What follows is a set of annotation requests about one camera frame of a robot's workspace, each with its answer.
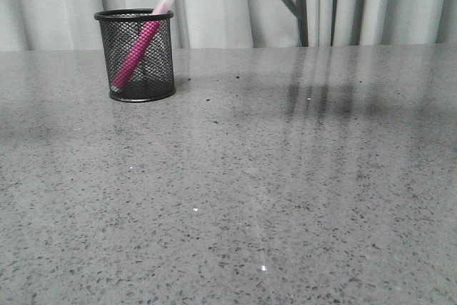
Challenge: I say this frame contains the pink highlighter pen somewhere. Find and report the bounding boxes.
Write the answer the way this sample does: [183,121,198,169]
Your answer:
[111,0,174,91]

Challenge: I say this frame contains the black mesh pen cup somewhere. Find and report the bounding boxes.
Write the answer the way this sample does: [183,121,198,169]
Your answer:
[94,9,176,102]

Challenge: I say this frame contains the grey curtain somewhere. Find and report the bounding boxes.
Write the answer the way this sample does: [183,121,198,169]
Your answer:
[1,0,456,51]

